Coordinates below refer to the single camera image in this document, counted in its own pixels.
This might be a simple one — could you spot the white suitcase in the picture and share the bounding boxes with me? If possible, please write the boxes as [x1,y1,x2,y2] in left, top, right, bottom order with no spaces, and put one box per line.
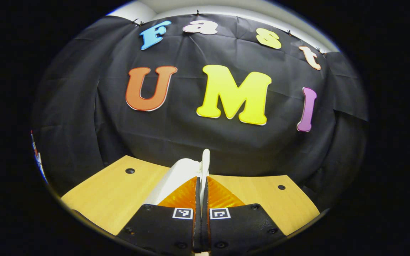
[143,149,211,207]

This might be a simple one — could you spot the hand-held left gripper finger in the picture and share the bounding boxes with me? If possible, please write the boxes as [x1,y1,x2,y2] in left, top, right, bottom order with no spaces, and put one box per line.
[202,176,287,255]
[117,177,202,255]

